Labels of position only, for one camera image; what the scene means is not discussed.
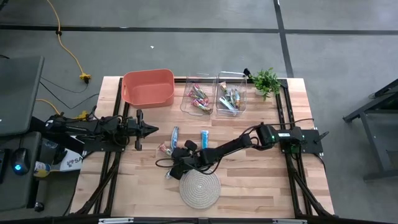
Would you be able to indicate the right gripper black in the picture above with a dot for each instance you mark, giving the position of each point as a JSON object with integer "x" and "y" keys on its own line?
{"x": 191, "y": 160}

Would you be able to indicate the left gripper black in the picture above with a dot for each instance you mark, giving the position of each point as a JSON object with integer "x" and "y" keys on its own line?
{"x": 139, "y": 130}

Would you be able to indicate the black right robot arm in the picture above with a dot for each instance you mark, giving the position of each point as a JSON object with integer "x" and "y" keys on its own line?
{"x": 230, "y": 146}

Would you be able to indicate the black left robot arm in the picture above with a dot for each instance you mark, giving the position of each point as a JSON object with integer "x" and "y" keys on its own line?
{"x": 77, "y": 126}

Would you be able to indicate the orange plastic bin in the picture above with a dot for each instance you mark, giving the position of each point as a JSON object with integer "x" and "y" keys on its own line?
{"x": 147, "y": 93}

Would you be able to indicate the round woven beige mat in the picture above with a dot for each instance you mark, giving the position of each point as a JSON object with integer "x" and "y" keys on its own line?
{"x": 199, "y": 189}

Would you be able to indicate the clear plastic bin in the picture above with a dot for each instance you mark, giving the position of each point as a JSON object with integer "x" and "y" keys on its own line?
{"x": 185, "y": 105}
{"x": 242, "y": 109}

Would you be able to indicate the white printed box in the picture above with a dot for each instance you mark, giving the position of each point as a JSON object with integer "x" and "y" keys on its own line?
{"x": 73, "y": 161}

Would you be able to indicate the yellow white bottle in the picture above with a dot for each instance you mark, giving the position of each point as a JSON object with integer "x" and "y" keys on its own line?
{"x": 42, "y": 169}

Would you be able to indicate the green plant in white pot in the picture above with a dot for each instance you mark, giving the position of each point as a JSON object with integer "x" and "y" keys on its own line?
{"x": 265, "y": 82}

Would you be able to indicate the black computer mouse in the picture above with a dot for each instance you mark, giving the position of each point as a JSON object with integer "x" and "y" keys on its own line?
{"x": 20, "y": 157}

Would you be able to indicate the black caster wheel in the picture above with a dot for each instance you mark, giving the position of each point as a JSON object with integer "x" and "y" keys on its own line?
{"x": 38, "y": 207}

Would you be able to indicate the dark grey flat panel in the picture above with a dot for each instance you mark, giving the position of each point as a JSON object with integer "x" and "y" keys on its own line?
{"x": 18, "y": 93}

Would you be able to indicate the grey side desk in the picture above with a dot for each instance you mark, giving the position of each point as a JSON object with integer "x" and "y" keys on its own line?
{"x": 15, "y": 193}

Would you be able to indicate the dark metal cart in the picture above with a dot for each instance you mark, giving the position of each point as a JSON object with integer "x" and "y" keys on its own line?
{"x": 382, "y": 140}

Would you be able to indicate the black aluminium table frame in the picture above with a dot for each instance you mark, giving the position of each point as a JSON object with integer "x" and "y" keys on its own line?
{"x": 178, "y": 80}

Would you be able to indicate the silver metal bracket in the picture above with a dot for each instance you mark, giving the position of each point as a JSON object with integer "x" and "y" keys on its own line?
{"x": 289, "y": 221}
{"x": 115, "y": 221}

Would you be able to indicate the black table-level camera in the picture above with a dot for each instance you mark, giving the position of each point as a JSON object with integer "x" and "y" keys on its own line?
{"x": 247, "y": 72}

